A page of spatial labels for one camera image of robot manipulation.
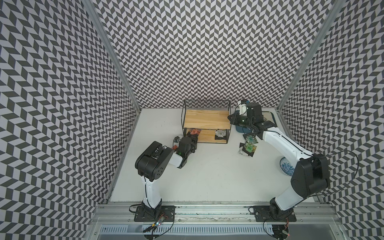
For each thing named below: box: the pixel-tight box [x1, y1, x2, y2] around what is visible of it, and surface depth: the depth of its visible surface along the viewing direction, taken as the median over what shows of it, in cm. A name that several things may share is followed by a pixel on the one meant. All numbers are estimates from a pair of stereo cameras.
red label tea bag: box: [186, 128, 202, 136], surface depth 104 cm
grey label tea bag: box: [214, 130, 227, 140], surface depth 103 cm
